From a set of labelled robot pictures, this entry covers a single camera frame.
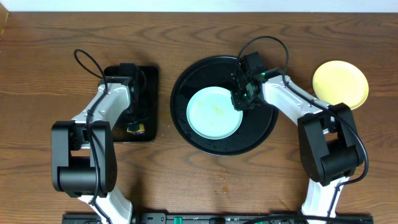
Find green and yellow sponge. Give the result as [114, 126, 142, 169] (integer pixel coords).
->
[126, 124, 146, 135]

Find light blue plate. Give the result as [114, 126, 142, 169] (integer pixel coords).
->
[186, 86, 243, 140]

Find yellow plate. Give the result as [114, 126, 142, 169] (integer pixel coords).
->
[312, 60, 369, 110]

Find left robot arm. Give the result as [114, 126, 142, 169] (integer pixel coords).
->
[51, 63, 146, 223]

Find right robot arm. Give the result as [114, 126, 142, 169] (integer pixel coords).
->
[232, 52, 369, 219]

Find black rectangular tray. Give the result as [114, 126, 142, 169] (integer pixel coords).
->
[104, 65, 159, 142]

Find black round tray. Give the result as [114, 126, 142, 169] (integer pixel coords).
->
[170, 56, 279, 156]

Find right black cable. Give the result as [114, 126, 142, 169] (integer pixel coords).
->
[234, 35, 370, 222]

